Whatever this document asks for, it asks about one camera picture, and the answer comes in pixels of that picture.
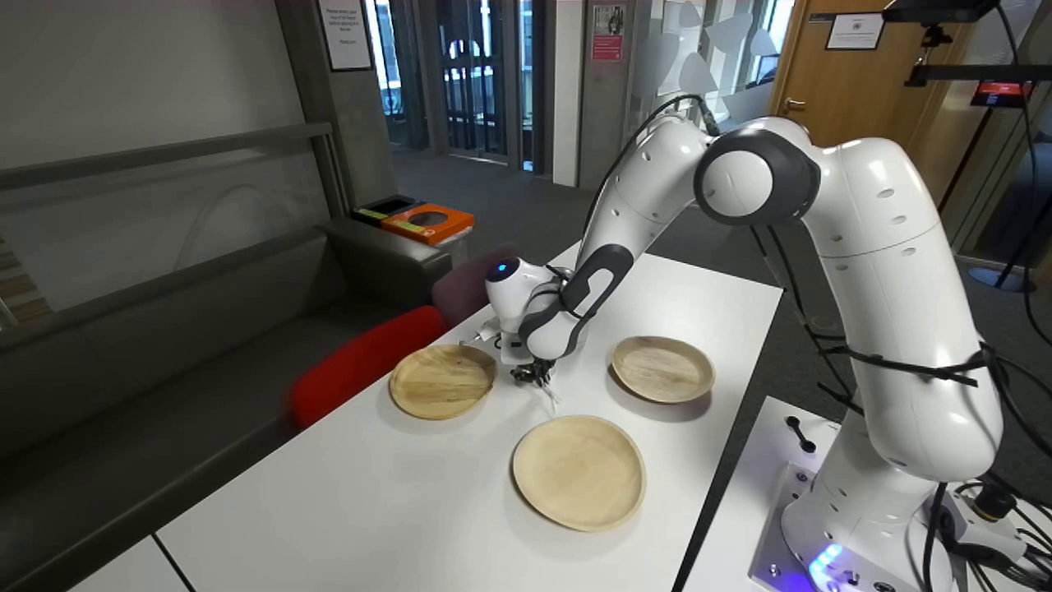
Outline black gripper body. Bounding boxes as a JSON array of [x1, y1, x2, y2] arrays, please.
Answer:
[[501, 345, 556, 379]]

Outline small brown grainy plate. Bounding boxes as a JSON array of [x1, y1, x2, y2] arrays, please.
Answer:
[[384, 343, 501, 425]]

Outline pale smooth round plate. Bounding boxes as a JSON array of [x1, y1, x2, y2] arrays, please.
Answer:
[[505, 413, 646, 536]]

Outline large brown streaked plate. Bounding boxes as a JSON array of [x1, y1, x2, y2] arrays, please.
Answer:
[[604, 334, 718, 409]]

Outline red seat cushion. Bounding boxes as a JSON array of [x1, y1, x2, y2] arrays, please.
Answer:
[[286, 304, 452, 436]]

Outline dark recycling bin lid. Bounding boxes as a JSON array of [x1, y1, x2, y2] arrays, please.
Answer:
[[351, 192, 419, 232]]

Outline glass railing with handrail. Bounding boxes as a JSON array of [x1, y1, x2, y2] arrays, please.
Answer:
[[0, 114, 357, 357]]

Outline grey sofa bench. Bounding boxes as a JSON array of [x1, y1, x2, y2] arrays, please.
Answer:
[[0, 211, 473, 592]]

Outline wooden door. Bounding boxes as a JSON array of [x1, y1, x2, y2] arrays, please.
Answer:
[[766, 0, 935, 239]]

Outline white paper door sign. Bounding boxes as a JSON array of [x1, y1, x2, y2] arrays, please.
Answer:
[[824, 11, 887, 53]]

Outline black tripod stand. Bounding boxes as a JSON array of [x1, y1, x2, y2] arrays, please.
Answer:
[[882, 0, 1052, 280]]

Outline pink wall sign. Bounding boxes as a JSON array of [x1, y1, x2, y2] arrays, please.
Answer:
[[588, 31, 626, 65]]

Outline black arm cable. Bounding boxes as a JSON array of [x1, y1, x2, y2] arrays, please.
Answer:
[[569, 91, 1052, 440]]

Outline framed wall notice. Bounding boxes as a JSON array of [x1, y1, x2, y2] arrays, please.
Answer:
[[314, 0, 378, 77]]

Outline black cable bundle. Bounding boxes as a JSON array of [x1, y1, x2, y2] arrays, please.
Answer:
[[924, 481, 1052, 592]]

